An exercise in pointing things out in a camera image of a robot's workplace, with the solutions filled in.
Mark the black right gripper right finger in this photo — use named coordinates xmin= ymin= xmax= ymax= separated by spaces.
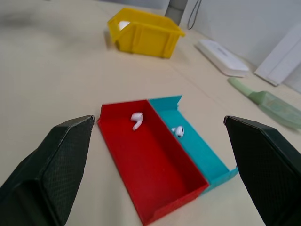
xmin=223 ymin=115 xmax=301 ymax=226

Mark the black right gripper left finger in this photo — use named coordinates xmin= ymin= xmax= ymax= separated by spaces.
xmin=0 ymin=115 xmax=95 ymax=226

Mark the yellow plastic bin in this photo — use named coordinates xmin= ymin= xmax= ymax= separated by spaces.
xmin=107 ymin=7 xmax=186 ymax=59

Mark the cyan shallow tray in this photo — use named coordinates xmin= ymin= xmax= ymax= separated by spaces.
xmin=148 ymin=95 xmax=238 ymax=196

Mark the white earbud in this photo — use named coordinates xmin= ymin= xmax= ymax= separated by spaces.
xmin=130 ymin=112 xmax=144 ymax=131
xmin=171 ymin=125 xmax=185 ymax=139

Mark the red shallow tray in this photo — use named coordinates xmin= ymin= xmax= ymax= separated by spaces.
xmin=97 ymin=99 xmax=209 ymax=224

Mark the white board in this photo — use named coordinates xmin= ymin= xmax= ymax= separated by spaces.
xmin=253 ymin=23 xmax=301 ymax=87

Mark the black cable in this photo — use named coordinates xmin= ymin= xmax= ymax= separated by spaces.
xmin=187 ymin=0 xmax=203 ymax=30

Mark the grey post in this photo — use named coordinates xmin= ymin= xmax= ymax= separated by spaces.
xmin=164 ymin=0 xmax=189 ymax=26

